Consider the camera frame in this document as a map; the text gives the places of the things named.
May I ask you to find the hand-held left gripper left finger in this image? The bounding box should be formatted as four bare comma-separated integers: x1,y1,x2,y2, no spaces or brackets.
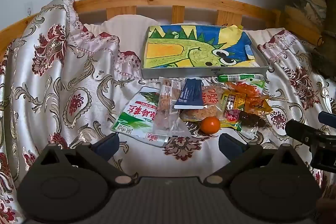
34,133,133,187

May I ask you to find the wooden bed rail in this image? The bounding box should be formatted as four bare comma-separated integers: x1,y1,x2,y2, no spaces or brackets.
0,0,328,52

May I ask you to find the green sausage stick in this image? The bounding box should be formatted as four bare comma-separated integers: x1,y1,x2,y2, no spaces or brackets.
218,73,266,82

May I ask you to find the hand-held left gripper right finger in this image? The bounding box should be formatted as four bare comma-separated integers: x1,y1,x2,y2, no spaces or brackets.
203,133,305,187

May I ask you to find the red print rice cracker packet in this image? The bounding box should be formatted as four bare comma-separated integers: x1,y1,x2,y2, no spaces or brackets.
180,85,228,121

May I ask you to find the mottled dark cloth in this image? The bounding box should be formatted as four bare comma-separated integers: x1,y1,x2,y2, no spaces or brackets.
270,0,336,78

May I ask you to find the yellow snack packet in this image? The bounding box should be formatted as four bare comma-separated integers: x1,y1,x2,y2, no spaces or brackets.
220,91,243,131

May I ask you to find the grey tray box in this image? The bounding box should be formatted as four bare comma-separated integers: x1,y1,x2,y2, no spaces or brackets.
141,24,270,80

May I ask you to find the dark blue snack packet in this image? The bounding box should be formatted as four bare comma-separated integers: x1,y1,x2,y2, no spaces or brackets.
173,77,204,110

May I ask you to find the orange spicy snack packet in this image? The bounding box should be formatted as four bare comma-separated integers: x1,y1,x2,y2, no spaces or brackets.
224,79,274,116

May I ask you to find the clear bread packet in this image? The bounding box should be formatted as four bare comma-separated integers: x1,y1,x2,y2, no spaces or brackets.
152,77,192,139

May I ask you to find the dinosaur drawing paper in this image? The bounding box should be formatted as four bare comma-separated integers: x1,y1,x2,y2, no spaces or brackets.
144,24,259,68

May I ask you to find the white pillow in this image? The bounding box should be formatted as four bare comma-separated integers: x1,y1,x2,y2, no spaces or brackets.
83,14,171,42

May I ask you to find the floral satin blanket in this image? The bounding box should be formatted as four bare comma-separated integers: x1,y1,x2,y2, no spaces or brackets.
0,0,336,224

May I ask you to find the dark dried snack packet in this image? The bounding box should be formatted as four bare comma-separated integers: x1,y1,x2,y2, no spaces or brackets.
238,110,269,133

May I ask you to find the orange tangerine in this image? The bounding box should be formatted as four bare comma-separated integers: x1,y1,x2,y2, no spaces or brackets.
200,116,221,134

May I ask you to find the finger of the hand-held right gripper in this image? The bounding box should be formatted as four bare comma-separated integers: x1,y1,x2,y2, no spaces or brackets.
285,120,328,146
318,111,336,126

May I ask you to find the green white snack packet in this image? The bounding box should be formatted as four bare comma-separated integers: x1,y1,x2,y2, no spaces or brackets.
110,86,172,147

